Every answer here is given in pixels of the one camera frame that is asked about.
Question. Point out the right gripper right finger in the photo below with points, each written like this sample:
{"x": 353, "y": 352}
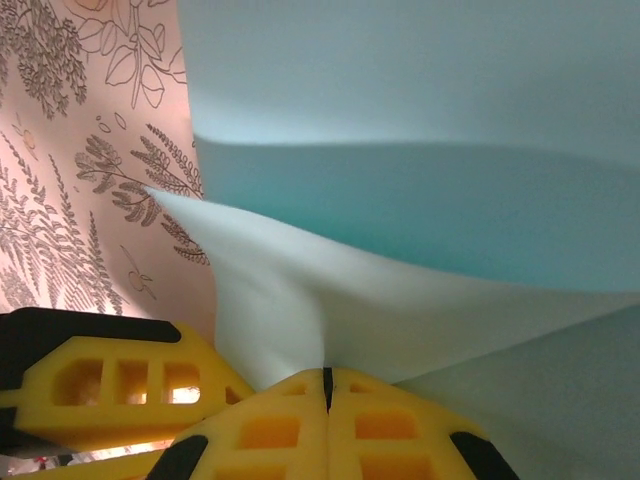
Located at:
{"x": 390, "y": 430}

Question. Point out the light blue cloth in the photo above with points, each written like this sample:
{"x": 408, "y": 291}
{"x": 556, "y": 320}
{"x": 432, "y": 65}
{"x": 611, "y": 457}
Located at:
{"x": 400, "y": 100}

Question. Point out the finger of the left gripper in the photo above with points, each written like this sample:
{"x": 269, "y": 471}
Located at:
{"x": 125, "y": 410}
{"x": 100, "y": 467}

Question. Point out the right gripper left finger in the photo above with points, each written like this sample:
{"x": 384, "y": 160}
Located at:
{"x": 280, "y": 430}

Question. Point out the floral patterned table cover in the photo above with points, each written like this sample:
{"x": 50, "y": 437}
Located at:
{"x": 50, "y": 150}

